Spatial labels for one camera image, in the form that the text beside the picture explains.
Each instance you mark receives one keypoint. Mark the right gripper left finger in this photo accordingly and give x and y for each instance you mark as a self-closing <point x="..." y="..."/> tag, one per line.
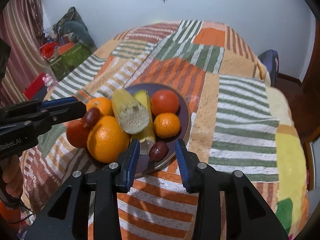
<point x="67" y="212"/>

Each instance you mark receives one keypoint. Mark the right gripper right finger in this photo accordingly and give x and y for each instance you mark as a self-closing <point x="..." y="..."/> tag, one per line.
<point x="248" y="214"/>

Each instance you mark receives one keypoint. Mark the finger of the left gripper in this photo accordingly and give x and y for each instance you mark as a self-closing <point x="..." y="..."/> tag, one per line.
<point x="57" y="102"/>
<point x="45" y="119"/>

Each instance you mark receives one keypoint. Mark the red tomato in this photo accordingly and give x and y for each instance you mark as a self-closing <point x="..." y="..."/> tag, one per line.
<point x="164" y="101"/>
<point x="77" y="134"/>

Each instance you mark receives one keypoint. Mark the dark red grape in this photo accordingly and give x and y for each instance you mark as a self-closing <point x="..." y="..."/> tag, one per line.
<point x="91" y="118"/>
<point x="158" y="151"/>

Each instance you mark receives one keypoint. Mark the large orange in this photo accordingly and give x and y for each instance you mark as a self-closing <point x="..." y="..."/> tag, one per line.
<point x="102" y="103"/>
<point x="107" y="140"/>

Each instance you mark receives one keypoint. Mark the large orange front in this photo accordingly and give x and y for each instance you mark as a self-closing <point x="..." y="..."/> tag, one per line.
<point x="107" y="140"/>

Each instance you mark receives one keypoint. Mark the small front tangerine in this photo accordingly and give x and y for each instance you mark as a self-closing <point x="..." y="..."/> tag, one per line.
<point x="166" y="125"/>

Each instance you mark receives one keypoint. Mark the left operator hand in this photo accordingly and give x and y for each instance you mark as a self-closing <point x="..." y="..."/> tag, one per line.
<point x="12" y="176"/>

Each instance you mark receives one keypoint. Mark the pink toy figure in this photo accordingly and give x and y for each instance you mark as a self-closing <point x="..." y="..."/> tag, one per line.
<point x="49" y="81"/>

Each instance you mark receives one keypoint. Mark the red box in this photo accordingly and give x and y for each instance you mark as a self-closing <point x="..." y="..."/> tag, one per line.
<point x="37" y="89"/>

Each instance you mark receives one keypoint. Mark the green storage box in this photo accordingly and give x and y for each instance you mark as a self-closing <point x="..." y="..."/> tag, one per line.
<point x="69" y="60"/>

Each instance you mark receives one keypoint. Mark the yellow fleece blanket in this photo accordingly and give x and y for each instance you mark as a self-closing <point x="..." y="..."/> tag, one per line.
<point x="287" y="197"/>

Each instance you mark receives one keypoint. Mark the grey stuffed pillow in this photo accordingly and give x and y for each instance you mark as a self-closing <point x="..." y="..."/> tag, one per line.
<point x="79" y="34"/>

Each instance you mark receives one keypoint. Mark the striped curtain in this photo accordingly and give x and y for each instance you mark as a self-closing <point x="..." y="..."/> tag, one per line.
<point x="22" y="29"/>

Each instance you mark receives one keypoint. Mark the purple plate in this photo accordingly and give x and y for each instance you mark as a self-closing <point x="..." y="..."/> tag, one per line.
<point x="147" y="138"/>

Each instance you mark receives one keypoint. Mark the striped patchwork blanket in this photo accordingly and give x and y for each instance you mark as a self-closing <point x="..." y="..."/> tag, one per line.
<point x="191" y="57"/>

